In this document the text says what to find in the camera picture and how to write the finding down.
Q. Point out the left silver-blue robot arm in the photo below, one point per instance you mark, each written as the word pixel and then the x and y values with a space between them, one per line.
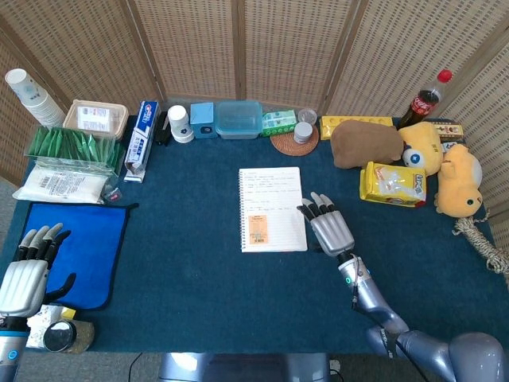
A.
pixel 10 354

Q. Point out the white plastic bag with barcode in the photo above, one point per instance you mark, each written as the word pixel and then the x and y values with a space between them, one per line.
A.
pixel 59 185

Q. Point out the white spiral notebook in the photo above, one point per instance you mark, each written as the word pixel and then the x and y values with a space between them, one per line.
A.
pixel 270 191

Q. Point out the white printed packet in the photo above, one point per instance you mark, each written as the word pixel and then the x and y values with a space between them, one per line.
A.
pixel 40 326

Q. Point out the cola bottle with red cap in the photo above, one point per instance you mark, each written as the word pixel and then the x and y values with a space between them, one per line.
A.
pixel 423 101

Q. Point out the small yellow item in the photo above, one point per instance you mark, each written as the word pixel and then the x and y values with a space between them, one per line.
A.
pixel 68 313

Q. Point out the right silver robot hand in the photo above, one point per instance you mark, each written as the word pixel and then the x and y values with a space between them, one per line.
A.
pixel 332 231

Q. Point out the green tissue pack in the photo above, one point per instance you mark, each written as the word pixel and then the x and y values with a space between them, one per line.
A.
pixel 278 122

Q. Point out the teal carpet table cover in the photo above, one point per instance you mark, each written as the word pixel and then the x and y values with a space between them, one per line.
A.
pixel 199 286

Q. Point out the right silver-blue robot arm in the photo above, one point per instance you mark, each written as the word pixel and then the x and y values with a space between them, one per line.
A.
pixel 378 310

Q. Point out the small clear glass cup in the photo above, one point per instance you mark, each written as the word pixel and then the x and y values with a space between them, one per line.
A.
pixel 307 115

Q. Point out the yellow plastic block tray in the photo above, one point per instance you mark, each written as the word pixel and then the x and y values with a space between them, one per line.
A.
pixel 350 121

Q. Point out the black stapler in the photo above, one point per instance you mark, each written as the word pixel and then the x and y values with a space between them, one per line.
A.
pixel 162 129

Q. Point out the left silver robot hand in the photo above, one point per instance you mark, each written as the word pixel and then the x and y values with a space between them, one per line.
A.
pixel 22 284

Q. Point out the woven bamboo folding screen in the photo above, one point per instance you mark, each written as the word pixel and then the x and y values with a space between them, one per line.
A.
pixel 286 47

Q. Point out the yellow plush with big eye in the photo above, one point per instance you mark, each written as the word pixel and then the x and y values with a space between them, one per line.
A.
pixel 425 143

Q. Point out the flower print paper cup stack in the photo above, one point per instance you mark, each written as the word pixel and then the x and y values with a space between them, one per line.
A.
pixel 179 121

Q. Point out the blue microfiber cloth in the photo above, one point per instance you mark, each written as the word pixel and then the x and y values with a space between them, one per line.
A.
pixel 91 246

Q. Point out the tall white paper cup stack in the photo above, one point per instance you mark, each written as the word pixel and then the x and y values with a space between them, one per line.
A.
pixel 37 101

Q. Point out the blue speaker box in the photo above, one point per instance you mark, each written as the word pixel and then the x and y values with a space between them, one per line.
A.
pixel 203 117

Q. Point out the beige lidded lunch box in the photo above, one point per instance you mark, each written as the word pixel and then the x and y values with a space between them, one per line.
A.
pixel 95 119

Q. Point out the small white card box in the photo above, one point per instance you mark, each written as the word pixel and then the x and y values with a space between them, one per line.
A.
pixel 448 146

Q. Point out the spice jar with black lid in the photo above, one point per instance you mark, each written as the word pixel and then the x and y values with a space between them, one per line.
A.
pixel 59 336

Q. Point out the clear box of green packets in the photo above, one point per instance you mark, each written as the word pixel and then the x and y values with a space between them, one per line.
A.
pixel 71 149

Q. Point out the brown patterned flat box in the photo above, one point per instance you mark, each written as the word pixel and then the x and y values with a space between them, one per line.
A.
pixel 451 129

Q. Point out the woven rattan coaster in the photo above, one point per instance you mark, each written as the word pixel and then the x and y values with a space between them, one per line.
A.
pixel 284 145

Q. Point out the clear container with blue lid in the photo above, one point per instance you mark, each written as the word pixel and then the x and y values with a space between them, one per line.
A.
pixel 238 117

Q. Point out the blue white toothpaste box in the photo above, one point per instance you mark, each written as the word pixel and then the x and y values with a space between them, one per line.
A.
pixel 143 131

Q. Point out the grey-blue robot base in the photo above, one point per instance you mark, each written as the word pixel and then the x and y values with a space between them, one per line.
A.
pixel 238 368

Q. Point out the yellow snack bag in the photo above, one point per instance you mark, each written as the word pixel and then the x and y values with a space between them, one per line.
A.
pixel 391 185

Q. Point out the yellow plush chick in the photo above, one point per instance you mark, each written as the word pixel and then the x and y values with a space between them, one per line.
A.
pixel 457 183

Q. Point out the brown plush animal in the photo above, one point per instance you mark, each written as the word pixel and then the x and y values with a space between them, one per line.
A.
pixel 366 145

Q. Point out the small white grey-lidded jar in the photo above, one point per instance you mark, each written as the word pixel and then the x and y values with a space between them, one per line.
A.
pixel 303 133

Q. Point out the small red-labelled packet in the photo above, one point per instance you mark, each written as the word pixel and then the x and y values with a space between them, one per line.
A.
pixel 112 196

